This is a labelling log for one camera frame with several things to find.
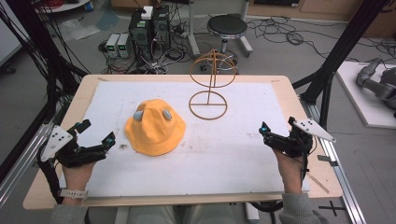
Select black computer tower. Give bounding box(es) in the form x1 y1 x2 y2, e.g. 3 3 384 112
128 8 154 61
151 5 172 51

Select aluminium rail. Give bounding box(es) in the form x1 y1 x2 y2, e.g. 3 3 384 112
299 95 368 224
0 123 54 209

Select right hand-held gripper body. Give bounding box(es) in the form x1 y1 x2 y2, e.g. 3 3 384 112
263 118 337 159

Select person's right hand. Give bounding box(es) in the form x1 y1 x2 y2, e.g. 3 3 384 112
273 149 304 196

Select thin wooden stick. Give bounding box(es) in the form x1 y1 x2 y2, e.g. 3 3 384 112
305 172 331 195

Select yellow bucket hat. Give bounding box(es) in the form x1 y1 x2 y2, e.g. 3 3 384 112
124 98 187 157

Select white wristband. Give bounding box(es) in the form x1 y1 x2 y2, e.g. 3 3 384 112
58 188 90 201

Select white table mat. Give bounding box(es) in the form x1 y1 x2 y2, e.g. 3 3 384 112
59 80 311 199

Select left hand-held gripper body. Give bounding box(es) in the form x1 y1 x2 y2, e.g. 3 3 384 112
40 124 107 169

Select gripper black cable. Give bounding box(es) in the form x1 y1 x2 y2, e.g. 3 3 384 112
249 155 310 214
36 148 64 205

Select black floor cables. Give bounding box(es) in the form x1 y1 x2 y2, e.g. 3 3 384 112
246 17 396 63

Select wooden hat stand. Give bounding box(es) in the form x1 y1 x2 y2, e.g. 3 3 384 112
188 48 238 121

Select person's left hand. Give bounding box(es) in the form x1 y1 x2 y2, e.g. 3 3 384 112
61 161 98 192

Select white box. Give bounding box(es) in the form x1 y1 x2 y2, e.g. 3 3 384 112
140 6 154 21

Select black round stool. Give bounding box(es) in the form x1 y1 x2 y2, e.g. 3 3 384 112
206 13 248 64

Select person's legs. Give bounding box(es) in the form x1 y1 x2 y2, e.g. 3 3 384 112
126 203 248 224

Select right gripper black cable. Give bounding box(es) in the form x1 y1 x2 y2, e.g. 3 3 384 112
249 155 310 214

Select grey power supply unit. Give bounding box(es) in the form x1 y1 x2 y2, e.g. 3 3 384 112
117 33 131 59
105 33 121 59

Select wooden table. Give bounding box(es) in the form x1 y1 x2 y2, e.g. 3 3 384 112
22 74 344 211

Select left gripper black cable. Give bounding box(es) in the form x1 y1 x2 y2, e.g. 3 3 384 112
36 148 64 205

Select black frame pole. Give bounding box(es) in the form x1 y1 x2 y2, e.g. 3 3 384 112
291 0 390 132
0 0 90 185

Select white floor board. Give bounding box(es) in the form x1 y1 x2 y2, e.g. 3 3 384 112
335 60 396 131

